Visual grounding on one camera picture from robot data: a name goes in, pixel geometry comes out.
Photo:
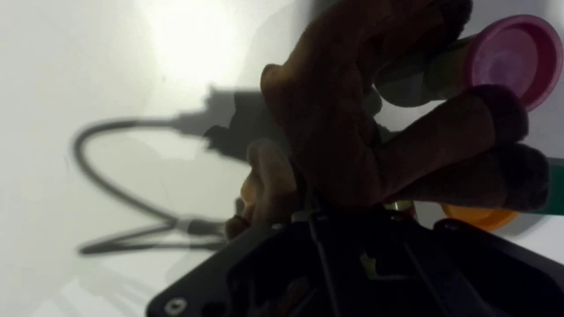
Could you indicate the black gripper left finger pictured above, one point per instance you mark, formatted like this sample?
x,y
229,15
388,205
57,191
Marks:
x,y
310,240

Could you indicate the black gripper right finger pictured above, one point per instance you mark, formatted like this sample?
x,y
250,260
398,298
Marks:
x,y
411,240

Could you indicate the brown reindeer plush toy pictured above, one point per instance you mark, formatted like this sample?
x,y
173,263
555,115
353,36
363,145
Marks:
x,y
340,117

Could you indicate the purple lid dough container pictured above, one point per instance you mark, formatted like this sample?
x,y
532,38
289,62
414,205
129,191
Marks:
x,y
517,55

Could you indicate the yellow-orange lid dough container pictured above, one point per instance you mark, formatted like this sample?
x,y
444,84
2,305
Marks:
x,y
481,216

